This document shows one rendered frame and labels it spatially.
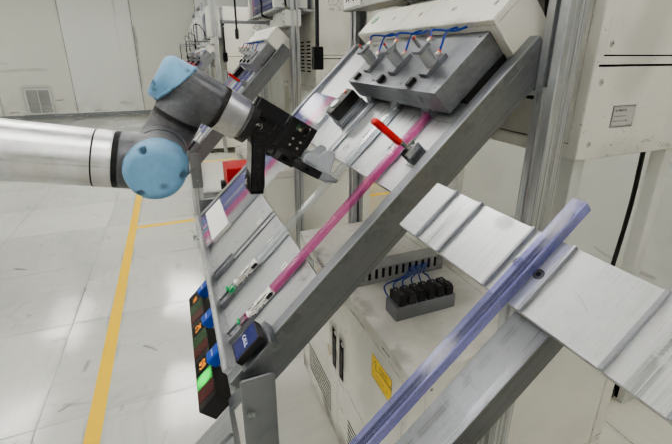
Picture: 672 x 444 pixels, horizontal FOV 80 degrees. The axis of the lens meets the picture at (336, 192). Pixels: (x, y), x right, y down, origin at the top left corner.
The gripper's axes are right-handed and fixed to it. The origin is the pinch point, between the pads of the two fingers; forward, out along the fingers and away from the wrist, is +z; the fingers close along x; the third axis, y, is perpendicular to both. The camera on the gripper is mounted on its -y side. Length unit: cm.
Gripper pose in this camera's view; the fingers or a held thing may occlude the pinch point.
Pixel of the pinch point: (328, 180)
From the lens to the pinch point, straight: 79.2
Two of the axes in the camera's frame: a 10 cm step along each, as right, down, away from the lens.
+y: 5.0, -8.6, -0.8
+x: -3.7, -3.0, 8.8
